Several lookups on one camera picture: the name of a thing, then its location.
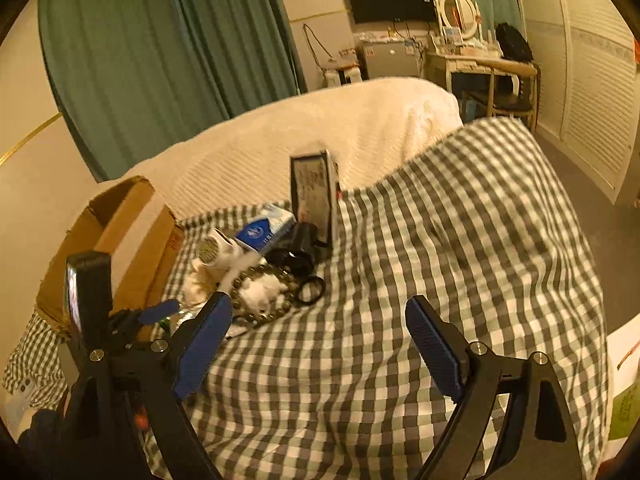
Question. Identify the black white printed packet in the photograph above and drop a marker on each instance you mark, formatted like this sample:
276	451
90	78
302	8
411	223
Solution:
312	195

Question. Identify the black bag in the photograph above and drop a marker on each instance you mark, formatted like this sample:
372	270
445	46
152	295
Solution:
512	42

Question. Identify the small grey fridge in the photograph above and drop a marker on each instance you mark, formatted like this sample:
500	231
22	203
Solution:
390	60

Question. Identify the cream dressing table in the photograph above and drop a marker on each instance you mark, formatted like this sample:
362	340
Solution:
450	62

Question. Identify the cream quilted blanket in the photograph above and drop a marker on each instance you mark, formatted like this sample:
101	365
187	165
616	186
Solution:
300	125

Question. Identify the dark blue cloth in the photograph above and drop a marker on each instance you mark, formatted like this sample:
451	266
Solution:
42	435

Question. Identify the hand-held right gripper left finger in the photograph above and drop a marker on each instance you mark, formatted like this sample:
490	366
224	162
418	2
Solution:
205	345

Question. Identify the black flat screen monitor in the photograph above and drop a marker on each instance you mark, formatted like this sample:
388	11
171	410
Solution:
390	1

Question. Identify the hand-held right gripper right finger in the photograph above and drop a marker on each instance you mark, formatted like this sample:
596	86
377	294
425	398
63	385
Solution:
432	355

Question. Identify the blue white tissue pack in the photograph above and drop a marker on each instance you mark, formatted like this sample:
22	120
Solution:
260	232

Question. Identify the group of cosmetic bottles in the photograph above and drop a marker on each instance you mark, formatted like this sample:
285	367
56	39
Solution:
465	49

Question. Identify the green paper sheet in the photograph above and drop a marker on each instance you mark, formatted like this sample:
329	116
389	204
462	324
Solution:
622	412

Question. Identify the white oval vanity mirror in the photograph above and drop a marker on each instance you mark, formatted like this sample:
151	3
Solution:
457	10

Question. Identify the white cup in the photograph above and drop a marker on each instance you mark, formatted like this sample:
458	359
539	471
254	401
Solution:
222	252

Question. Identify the white stool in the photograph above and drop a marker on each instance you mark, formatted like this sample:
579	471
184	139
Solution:
342	72

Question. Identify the black crumpled pouch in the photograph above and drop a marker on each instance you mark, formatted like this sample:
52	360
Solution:
295	250

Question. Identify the white louvered wardrobe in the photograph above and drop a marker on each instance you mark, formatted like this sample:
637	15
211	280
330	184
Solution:
590	85

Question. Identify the brown cardboard box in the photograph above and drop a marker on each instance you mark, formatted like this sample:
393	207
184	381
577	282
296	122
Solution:
140	240

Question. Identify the white fluffy plush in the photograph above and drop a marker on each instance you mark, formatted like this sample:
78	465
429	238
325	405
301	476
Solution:
262	292

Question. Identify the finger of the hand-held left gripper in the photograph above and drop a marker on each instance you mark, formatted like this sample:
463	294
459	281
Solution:
160	310

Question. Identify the silver foil packet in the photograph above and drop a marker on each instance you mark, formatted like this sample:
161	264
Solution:
187	317

